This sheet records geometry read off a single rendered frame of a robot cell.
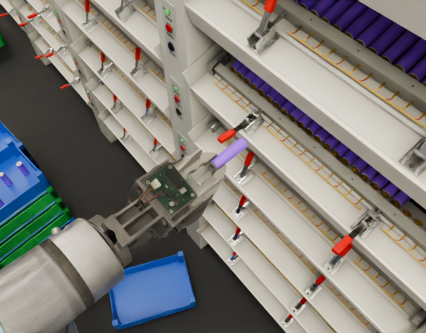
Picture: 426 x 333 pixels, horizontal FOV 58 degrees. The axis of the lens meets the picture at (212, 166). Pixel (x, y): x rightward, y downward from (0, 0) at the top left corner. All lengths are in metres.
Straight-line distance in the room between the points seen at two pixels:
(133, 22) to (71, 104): 1.24
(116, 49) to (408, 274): 0.94
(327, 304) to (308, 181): 0.41
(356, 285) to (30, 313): 0.60
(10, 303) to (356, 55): 0.48
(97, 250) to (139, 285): 1.15
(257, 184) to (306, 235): 0.16
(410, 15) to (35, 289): 0.44
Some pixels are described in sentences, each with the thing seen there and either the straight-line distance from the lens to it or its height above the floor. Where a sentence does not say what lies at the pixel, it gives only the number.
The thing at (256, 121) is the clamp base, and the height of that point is 0.96.
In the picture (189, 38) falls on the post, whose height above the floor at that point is 1.05.
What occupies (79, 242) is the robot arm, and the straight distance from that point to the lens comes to 0.44.
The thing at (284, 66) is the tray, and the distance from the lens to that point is 0.57.
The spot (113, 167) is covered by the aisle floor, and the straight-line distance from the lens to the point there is 1.85.
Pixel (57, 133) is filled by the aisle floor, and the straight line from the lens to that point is 2.05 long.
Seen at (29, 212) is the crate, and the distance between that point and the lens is 1.42.
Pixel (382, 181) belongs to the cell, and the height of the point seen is 0.98.
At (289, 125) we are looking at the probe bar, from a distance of 0.69.
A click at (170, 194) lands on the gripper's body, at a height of 1.10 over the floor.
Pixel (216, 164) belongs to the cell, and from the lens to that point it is 0.57.
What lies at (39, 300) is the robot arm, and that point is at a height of 1.12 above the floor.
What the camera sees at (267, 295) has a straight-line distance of 1.38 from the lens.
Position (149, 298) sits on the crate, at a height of 0.00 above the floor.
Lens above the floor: 1.50
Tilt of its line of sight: 57 degrees down
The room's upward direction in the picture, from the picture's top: straight up
